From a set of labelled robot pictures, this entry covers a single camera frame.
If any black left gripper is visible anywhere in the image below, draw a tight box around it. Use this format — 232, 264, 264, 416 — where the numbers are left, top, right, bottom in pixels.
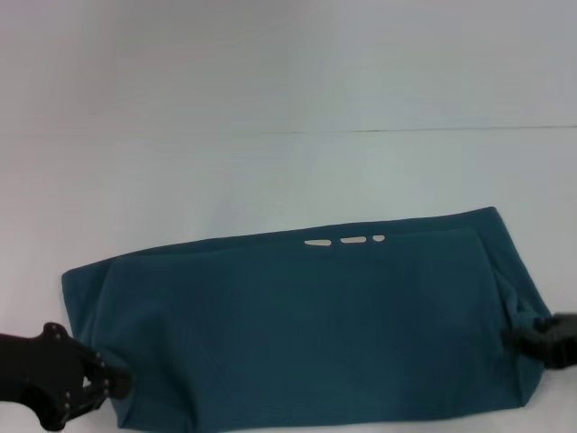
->
0, 322, 135, 433

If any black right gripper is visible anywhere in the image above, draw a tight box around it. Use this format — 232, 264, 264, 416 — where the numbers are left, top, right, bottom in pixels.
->
503, 313, 577, 373

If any blue shirt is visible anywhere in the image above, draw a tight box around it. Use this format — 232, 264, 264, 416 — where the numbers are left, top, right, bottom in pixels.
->
60, 206, 554, 429

